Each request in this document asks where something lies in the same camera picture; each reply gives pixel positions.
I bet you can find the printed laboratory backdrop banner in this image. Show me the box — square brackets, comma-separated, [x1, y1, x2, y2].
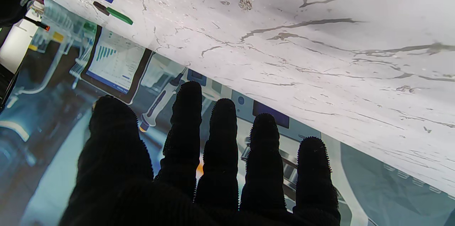
[0, 0, 455, 226]

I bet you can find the green domino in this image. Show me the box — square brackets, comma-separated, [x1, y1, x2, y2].
[106, 7, 134, 26]

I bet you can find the dark brown domino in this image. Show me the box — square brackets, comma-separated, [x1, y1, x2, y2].
[93, 1, 110, 16]

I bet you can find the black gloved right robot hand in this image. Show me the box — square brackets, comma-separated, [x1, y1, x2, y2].
[0, 0, 34, 27]

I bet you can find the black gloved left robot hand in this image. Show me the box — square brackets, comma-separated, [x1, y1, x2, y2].
[59, 81, 341, 226]

